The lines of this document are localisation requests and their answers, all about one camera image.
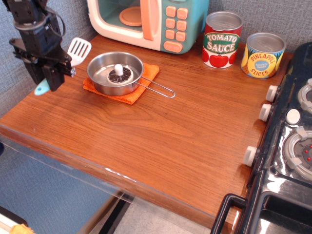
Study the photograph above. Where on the orange cloth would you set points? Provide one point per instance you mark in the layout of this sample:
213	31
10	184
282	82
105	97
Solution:
150	72

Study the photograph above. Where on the pineapple slices can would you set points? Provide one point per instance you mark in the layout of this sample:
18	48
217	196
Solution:
263	54

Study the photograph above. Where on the tomato sauce can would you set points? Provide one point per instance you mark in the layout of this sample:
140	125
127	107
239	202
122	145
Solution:
221	39

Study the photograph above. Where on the white stove knob middle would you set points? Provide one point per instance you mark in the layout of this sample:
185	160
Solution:
264	112

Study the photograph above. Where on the toy microwave teal and white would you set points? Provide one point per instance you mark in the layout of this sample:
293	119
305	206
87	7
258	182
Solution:
170	26

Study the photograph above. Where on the white stove knob bottom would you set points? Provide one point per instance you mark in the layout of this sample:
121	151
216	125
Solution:
249	155

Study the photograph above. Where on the orange microwave plate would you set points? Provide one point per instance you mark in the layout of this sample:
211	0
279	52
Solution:
131	16

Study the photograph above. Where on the white spatula with teal handle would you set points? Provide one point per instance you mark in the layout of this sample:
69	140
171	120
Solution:
78	51

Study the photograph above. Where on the silver metal pan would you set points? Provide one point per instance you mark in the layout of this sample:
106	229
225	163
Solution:
100	66

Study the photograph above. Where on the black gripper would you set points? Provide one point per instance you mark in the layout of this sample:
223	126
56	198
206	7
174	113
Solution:
40	49

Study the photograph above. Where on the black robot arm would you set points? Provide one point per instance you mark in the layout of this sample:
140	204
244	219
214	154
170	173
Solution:
28	9

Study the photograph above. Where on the white mushroom toy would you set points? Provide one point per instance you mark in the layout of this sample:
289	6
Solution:
120	75

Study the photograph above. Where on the white stove knob top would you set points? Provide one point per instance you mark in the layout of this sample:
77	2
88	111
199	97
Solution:
271	93

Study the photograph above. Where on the black toy stove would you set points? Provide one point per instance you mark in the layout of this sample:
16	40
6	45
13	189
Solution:
279	196

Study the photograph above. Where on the white stove knob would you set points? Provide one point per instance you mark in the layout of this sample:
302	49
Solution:
249	155
264	112
271	93

